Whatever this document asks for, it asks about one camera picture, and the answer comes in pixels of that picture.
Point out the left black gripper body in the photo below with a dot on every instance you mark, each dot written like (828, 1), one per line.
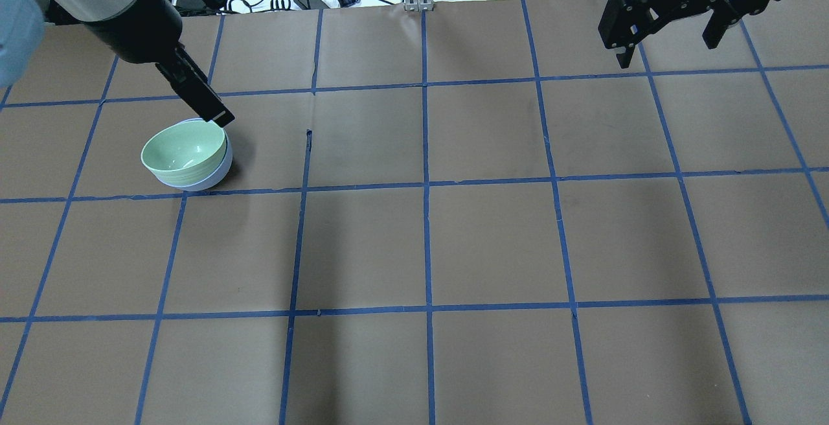
(137, 31)

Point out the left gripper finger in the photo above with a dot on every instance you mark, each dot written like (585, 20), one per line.
(191, 85)

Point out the green bowl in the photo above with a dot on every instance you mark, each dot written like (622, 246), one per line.
(184, 151)

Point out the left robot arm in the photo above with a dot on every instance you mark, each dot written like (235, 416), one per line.
(23, 27)

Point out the blue bowl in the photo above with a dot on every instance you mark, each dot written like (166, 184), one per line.
(207, 175)

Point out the brown paper table mat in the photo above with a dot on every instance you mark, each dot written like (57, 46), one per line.
(467, 217)

